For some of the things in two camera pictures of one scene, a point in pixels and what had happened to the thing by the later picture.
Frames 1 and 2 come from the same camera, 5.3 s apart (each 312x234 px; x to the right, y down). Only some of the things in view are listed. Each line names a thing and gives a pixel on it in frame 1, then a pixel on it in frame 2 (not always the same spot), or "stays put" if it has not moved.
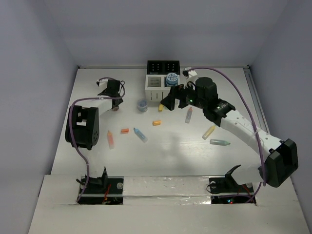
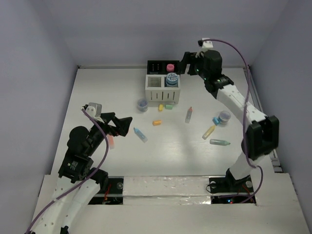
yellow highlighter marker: [208, 132] stays put
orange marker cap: [156, 123] stays put
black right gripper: [169, 101] → [190, 57]
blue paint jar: [171, 79] stays put
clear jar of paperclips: [142, 105] stays put
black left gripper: [119, 102] → [122, 124]
